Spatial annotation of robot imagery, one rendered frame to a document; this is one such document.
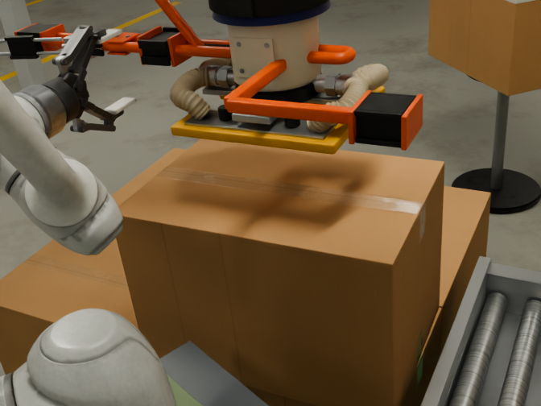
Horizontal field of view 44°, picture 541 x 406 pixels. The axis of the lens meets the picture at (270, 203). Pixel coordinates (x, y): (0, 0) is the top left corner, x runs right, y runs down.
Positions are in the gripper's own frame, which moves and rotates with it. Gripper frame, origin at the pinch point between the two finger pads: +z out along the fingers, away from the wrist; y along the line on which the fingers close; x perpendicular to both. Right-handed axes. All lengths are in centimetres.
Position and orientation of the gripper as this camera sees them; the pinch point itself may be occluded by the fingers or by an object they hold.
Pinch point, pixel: (120, 67)
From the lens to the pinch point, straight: 133.9
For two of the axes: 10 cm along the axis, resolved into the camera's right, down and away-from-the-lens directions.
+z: 4.3, -4.9, 7.6
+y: 0.9, 8.6, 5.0
